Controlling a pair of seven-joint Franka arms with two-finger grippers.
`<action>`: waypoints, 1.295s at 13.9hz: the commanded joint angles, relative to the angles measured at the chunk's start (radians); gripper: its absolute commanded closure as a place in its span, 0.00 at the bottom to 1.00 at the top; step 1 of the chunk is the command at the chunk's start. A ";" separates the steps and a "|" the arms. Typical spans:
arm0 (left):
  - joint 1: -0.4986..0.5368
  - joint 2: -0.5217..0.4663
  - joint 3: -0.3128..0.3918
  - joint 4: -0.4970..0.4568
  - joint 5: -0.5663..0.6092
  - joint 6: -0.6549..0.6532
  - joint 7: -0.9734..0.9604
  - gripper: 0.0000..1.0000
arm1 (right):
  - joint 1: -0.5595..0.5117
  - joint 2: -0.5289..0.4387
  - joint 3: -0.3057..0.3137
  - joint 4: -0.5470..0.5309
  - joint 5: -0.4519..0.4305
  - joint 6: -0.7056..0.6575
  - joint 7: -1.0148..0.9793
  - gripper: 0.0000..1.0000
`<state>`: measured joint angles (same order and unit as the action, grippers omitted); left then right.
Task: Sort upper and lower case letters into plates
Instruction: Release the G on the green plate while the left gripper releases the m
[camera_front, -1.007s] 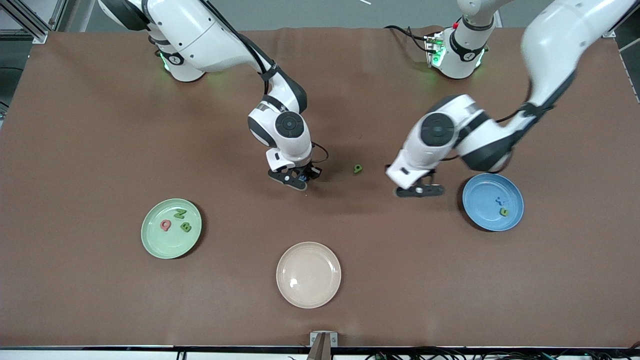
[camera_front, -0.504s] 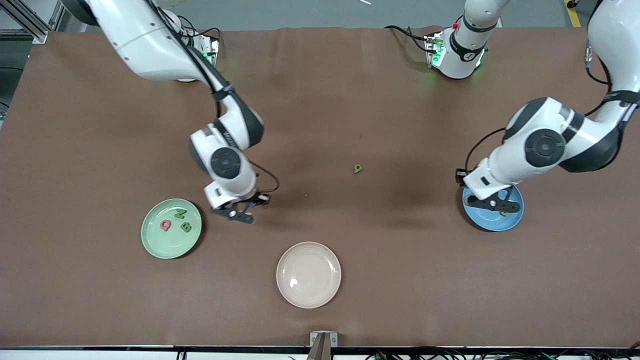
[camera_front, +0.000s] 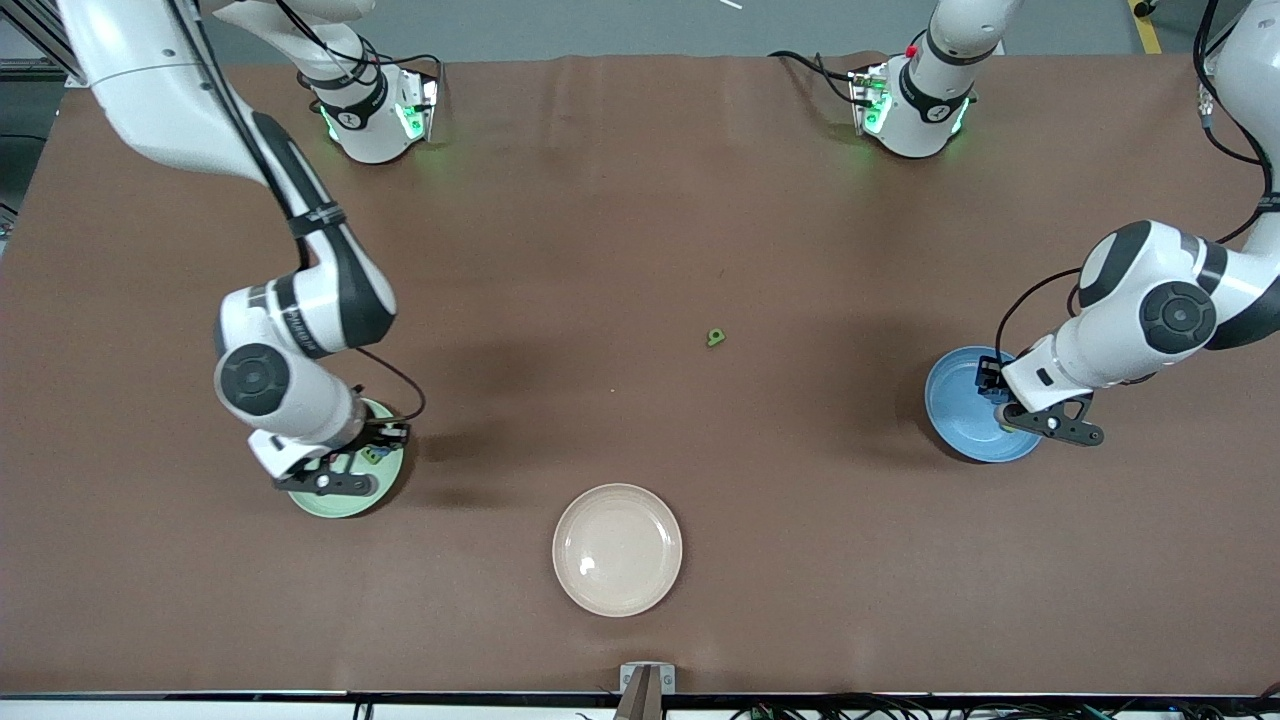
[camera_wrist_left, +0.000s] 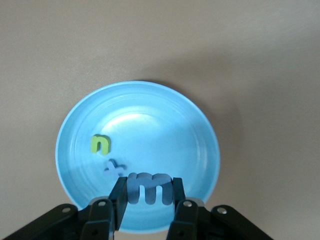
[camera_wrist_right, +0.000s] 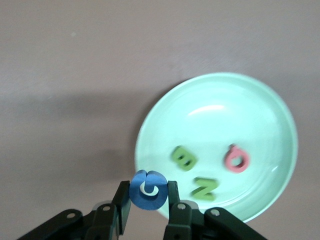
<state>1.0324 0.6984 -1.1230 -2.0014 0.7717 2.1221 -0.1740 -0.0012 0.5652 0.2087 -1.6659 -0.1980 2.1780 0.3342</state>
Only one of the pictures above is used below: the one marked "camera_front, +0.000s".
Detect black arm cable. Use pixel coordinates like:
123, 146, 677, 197
995, 0, 1276, 366
165, 0, 428, 429

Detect blue plate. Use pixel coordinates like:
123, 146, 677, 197
923, 345, 1046, 464

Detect beige plate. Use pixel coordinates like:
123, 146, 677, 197
552, 483, 684, 618

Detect brown table cover mat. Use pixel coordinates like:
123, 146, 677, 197
0, 52, 1280, 698

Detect black cable tangle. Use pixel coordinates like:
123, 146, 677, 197
728, 695, 1280, 720

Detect aluminium frame profile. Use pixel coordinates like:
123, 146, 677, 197
0, 0, 96, 89

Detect black base cable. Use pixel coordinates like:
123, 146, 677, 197
768, 50, 869, 106

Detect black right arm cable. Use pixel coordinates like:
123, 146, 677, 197
165, 0, 428, 429

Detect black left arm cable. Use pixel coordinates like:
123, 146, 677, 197
995, 0, 1276, 366

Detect green plate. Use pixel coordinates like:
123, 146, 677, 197
288, 397, 407, 519

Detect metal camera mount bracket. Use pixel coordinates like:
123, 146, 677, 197
612, 662, 677, 720

